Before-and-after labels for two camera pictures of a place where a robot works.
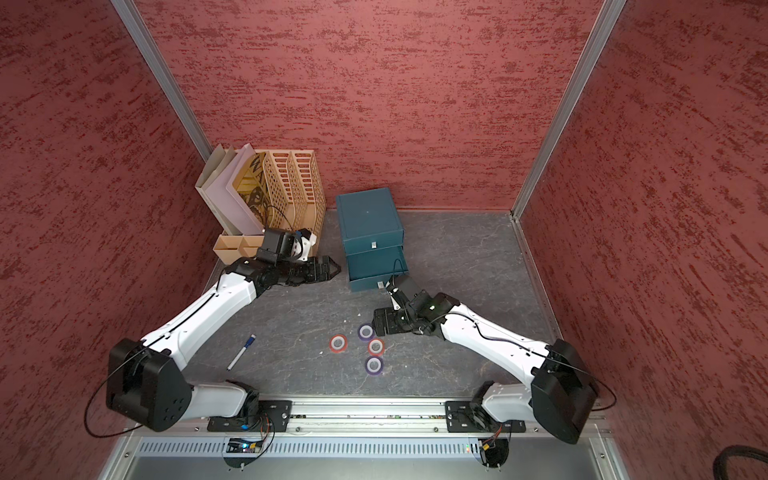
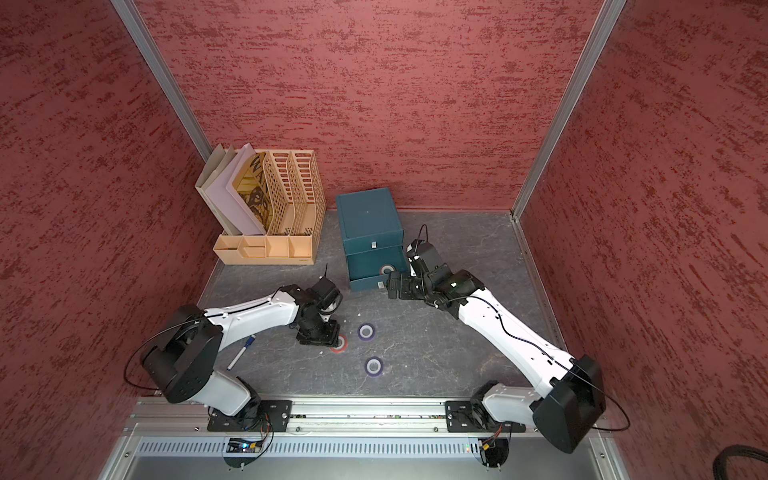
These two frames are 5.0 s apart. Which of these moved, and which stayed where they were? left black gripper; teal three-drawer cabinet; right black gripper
Moved: right black gripper; left black gripper
Stayed: teal three-drawer cabinet
